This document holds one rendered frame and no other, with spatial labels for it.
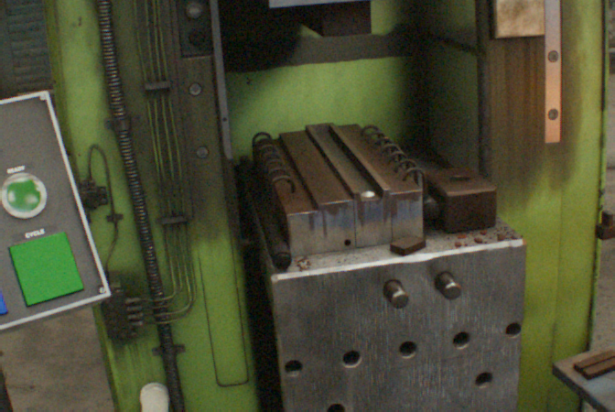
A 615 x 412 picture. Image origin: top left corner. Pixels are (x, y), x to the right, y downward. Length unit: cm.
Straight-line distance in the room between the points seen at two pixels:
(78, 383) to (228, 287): 146
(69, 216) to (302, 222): 34
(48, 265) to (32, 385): 180
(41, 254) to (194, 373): 50
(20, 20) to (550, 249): 644
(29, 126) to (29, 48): 642
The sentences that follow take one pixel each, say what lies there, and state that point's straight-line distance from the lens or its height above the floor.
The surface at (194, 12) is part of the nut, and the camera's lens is 116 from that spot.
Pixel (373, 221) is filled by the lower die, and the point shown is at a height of 95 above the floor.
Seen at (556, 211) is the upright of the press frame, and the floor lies 87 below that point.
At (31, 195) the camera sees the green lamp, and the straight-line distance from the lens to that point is 97.
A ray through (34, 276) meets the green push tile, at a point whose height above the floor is 101.
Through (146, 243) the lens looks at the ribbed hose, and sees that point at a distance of 122.
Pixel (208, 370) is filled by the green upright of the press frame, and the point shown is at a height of 66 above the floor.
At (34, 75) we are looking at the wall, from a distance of 744.
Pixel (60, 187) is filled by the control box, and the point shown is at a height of 109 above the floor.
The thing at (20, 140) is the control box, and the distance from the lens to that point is 99.
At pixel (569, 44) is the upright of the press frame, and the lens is 134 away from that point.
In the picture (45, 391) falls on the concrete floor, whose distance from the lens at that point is 268.
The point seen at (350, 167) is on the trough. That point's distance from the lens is 127.
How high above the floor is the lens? 136
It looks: 18 degrees down
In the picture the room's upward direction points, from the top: 4 degrees counter-clockwise
